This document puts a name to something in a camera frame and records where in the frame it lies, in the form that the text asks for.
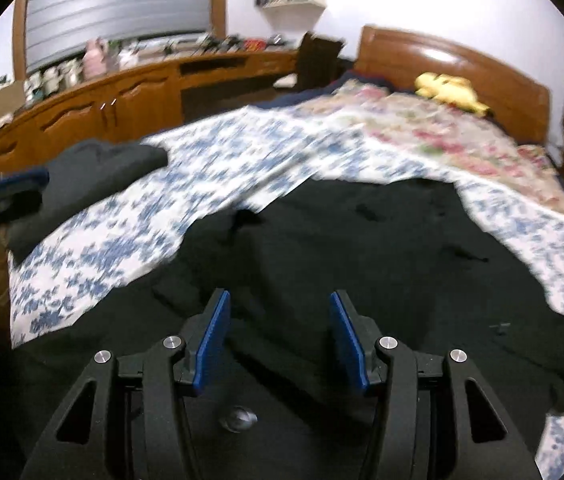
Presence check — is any wooden headboard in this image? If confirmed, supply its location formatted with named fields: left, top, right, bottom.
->
left=356, top=25, right=552, bottom=142

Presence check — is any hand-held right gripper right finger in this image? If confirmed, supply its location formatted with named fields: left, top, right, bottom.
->
left=331, top=290, right=543, bottom=480

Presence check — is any yellow plush toy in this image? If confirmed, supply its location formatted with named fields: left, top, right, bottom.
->
left=414, top=72, right=491, bottom=117

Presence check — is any navy bed sheet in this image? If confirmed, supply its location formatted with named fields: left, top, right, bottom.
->
left=249, top=69, right=403, bottom=108

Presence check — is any black garment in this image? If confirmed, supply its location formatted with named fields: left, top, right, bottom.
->
left=0, top=175, right=564, bottom=480

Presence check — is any pink floral quilt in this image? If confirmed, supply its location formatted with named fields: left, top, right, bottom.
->
left=292, top=79, right=564, bottom=221

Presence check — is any desk clutter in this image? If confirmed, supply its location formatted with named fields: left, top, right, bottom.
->
left=112, top=32, right=285, bottom=63

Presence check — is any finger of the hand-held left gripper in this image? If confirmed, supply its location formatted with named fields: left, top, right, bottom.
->
left=0, top=170, right=50, bottom=223

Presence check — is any pink bottle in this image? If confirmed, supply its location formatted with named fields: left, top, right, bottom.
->
left=83, top=37, right=108, bottom=79

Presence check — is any row of jars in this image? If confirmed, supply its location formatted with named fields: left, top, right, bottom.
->
left=24, top=59, right=85, bottom=103

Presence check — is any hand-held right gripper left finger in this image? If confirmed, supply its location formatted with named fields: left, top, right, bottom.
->
left=19, top=288, right=231, bottom=480

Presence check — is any dark wooden chair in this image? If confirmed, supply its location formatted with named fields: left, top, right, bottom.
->
left=296, top=31, right=347, bottom=92

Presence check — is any blue floral blanket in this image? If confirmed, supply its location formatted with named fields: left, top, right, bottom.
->
left=8, top=105, right=564, bottom=480

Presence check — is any dark grey garment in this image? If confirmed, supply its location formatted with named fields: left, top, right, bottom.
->
left=9, top=141, right=169, bottom=263

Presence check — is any grey window blind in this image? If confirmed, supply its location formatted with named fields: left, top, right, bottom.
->
left=24, top=0, right=213, bottom=75

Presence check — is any wooden desk cabinet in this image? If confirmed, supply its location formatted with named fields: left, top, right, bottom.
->
left=0, top=49, right=299, bottom=181

